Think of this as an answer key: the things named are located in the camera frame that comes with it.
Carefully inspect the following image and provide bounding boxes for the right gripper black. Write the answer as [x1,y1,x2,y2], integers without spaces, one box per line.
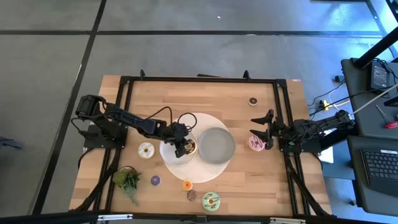
[249,109,295,150]

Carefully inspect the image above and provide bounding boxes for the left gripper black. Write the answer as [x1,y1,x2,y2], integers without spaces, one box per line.
[164,121,197,159]

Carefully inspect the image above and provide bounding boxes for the chocolate drizzle cream donut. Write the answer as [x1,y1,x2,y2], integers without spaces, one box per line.
[185,139,198,156]

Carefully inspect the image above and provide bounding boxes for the pink drizzle donut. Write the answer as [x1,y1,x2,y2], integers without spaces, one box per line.
[248,135,267,152]

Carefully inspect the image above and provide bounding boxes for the white round plate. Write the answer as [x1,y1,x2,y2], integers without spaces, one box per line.
[159,132,199,167]

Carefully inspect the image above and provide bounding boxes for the round white woven placemat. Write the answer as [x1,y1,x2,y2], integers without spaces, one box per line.
[162,112,233,184]

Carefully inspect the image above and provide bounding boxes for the gray round plate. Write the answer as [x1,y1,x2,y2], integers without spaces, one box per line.
[198,126,236,165]

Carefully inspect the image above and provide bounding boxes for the white glazed sprinkle donut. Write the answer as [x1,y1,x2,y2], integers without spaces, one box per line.
[137,142,155,160]

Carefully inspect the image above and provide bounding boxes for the mint green drizzle donut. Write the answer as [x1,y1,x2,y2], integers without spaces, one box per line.
[201,191,221,213]

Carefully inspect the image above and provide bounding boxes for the small green potted plant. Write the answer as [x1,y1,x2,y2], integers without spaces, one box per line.
[112,166,142,207]

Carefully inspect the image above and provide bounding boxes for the white paper sheet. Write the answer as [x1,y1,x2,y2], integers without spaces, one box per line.
[318,146,335,164]

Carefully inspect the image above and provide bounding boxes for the dark gray side desk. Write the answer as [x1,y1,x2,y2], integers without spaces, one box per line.
[341,57,398,216]

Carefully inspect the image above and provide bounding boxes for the black laptop keyboard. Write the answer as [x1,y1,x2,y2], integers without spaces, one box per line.
[360,148,398,197]

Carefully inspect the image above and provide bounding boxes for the black power adapter box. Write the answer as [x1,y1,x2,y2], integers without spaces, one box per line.
[370,61,391,91]

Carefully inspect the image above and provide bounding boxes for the black diagonal pole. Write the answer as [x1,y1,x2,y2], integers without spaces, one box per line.
[353,26,398,70]

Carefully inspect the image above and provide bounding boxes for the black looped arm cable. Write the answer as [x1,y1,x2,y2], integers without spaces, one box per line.
[176,111,198,131]

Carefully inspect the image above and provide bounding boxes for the black aluminium table frame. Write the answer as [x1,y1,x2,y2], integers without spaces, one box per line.
[70,68,333,218]

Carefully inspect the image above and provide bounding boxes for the white thin cable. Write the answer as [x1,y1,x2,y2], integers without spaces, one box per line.
[349,82,398,117]

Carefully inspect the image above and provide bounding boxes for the red handled screwdriver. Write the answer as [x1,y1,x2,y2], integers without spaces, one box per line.
[374,104,398,129]

